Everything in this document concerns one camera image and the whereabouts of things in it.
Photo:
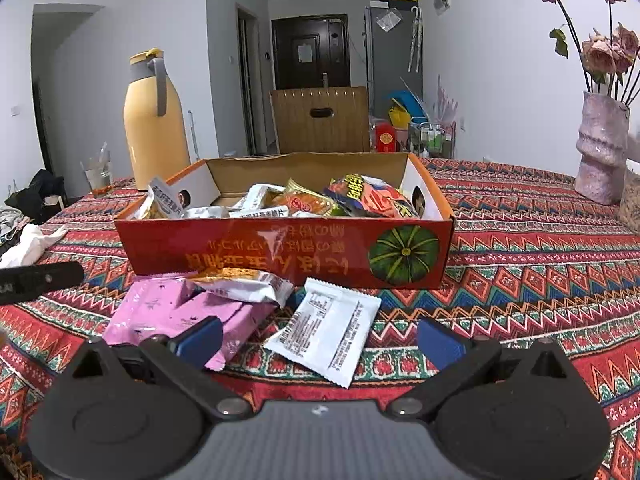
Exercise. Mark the white orange snack packet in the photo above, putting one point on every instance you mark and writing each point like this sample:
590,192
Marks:
240,285

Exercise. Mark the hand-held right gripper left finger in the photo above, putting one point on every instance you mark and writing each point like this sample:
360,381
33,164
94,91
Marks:
200,340

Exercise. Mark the grey refrigerator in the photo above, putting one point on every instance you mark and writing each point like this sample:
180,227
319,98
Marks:
392,65

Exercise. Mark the large yellow orange snack bag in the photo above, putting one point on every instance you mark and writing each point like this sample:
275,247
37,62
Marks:
305,202

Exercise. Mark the clear plastic bag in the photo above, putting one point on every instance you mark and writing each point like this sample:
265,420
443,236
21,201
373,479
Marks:
389,20

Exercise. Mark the interior side door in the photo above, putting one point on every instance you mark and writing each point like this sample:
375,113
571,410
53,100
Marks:
247,85

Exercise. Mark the dark entrance door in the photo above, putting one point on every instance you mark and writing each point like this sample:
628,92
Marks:
310,55

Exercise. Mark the grey clothing pile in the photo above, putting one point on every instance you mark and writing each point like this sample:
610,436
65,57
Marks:
10,227

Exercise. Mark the white cloth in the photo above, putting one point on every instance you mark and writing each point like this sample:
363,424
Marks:
30,245

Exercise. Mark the pink ceramic vase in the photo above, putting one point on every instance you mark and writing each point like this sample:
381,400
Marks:
600,150

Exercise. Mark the white folded umbrella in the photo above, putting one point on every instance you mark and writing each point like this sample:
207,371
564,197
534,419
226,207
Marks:
415,40

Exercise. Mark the pink snack packet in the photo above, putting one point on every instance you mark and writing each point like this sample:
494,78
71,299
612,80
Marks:
150,305
235,325

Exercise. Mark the dried pink roses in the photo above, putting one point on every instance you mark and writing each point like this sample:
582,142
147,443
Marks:
600,52

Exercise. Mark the black bag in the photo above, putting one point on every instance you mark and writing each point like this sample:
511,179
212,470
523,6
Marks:
40,195

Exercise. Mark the clear seed container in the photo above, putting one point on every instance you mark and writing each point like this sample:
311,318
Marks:
631,205

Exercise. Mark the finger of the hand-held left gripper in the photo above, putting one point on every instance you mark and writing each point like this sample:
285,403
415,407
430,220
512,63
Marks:
50,276

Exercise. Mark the glass cup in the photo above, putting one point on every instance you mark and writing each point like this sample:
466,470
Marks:
97,177

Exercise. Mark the white pole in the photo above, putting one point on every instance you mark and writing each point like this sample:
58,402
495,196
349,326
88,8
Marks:
192,135

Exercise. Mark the orange red cardboard box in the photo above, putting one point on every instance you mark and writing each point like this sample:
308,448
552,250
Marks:
250,250

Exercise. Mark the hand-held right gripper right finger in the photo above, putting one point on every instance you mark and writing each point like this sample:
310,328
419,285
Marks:
440,342

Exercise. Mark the red orange snack bag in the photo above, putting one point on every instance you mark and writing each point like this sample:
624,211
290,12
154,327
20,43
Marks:
375,197

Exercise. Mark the red gift box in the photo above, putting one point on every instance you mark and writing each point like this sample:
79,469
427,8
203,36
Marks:
386,139

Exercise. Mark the yellow thermos jug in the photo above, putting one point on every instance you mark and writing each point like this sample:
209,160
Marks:
155,135

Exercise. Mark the pink dried grass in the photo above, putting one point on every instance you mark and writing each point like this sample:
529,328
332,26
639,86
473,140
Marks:
446,100

